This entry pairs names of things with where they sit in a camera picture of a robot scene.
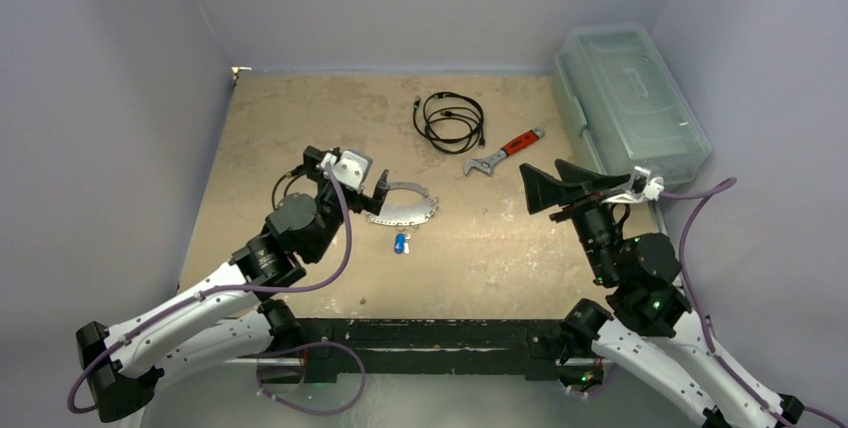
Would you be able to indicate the clear green plastic toolbox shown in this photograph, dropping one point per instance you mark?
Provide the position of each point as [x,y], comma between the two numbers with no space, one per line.
[622,108]

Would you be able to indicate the red handled adjustable wrench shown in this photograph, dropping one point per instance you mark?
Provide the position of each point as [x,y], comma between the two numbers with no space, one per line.
[487,165]

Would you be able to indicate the blue key tag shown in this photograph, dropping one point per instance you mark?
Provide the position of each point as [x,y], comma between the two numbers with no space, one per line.
[398,243]

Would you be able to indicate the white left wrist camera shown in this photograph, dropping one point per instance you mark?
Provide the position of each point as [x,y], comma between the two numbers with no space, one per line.
[350,167]

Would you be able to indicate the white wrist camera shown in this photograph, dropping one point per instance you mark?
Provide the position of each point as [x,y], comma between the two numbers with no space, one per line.
[350,167]
[644,185]

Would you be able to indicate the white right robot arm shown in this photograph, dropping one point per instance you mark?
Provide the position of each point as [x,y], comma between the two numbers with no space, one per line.
[648,325]

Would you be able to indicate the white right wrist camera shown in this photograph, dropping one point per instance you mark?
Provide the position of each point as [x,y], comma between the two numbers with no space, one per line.
[644,185]

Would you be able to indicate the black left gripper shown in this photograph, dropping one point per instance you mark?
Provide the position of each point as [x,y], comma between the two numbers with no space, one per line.
[369,203]

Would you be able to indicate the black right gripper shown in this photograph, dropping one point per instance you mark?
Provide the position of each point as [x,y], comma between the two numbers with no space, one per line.
[579,202]

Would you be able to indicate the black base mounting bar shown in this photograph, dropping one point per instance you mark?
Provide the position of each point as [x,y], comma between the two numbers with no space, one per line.
[535,349]

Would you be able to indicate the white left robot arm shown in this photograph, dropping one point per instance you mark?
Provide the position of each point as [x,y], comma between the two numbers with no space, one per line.
[238,309]

